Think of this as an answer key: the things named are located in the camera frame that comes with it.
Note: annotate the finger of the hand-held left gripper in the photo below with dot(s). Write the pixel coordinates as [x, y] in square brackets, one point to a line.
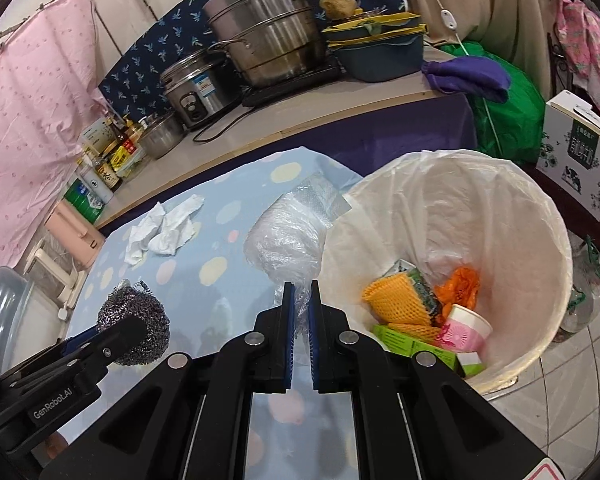
[80, 336]
[125, 335]

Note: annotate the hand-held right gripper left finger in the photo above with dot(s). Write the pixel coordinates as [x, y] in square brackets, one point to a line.
[287, 335]

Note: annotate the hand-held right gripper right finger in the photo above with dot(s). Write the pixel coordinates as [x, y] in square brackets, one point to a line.
[316, 340]

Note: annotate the steel wool scrubber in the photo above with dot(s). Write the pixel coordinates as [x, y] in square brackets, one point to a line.
[140, 305]

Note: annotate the yellow foam fruit net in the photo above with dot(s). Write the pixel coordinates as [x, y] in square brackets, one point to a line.
[390, 300]

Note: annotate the green cardboard box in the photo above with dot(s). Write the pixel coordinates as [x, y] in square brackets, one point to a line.
[405, 342]

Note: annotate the clear plastic bag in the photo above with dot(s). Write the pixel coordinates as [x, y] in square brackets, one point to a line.
[285, 240]

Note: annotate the orange plastic bag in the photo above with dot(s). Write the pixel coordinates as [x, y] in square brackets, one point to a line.
[460, 285]

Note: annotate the trash bin with white liner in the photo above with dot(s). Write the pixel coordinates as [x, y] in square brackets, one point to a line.
[505, 220]

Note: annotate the white plastic rack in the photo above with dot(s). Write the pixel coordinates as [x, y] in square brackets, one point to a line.
[55, 280]

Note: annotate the grey plastic basin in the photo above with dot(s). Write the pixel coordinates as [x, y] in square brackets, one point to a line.
[7, 305]

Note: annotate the pink plastic box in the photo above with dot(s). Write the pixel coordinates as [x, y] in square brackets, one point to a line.
[75, 235]

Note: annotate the white paper towel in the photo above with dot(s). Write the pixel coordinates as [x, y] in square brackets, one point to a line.
[172, 232]

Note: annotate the green scouring sponge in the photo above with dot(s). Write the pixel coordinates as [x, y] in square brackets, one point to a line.
[425, 292]

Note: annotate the green tin can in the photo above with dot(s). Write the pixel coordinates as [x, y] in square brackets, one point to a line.
[82, 202]

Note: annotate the pink and white paper cup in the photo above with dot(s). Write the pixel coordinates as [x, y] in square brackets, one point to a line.
[462, 330]

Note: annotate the white plastic jar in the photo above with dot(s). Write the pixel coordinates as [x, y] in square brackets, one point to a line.
[96, 182]

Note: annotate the dark soy sauce bottle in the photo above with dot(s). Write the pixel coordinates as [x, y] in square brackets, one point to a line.
[107, 172]

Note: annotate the yellow seasoning packet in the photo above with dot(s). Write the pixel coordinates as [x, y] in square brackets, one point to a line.
[126, 155]

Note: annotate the small steel pot with lid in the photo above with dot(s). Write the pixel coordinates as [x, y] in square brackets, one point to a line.
[160, 137]

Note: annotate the dark bottle with red label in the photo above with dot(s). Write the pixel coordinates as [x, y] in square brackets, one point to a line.
[119, 132]

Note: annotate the bottle with yellow cap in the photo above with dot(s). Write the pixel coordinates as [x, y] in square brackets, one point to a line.
[132, 127]

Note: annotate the dark purple table cover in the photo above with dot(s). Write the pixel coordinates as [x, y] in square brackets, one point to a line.
[405, 130]

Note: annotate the black induction cooker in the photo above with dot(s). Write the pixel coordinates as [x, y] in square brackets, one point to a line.
[290, 90]

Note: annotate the steel rice cooker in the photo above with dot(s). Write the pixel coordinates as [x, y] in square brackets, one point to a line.
[200, 90]

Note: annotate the clear glass bottle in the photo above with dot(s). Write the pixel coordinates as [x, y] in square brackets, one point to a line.
[585, 295]

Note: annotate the stacked blue plastic basins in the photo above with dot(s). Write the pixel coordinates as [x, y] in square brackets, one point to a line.
[380, 57]

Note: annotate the green plastic bag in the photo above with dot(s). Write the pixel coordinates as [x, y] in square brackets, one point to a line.
[520, 120]

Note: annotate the large steel steamer pot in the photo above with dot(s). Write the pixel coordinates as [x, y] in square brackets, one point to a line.
[265, 35]

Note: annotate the purple cloth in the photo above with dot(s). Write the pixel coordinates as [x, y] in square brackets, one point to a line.
[470, 77]

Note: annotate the navy leaf print cloth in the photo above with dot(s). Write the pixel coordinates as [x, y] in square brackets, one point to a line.
[180, 30]

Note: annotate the white and green milk carton box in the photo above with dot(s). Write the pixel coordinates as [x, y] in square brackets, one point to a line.
[580, 160]

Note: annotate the brown loofah sponge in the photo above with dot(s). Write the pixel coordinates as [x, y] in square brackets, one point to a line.
[337, 6]

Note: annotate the beige curtain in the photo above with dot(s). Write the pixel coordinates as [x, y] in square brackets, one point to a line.
[505, 0]

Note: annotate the pink floral cloth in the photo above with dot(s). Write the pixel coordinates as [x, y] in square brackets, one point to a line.
[580, 35]

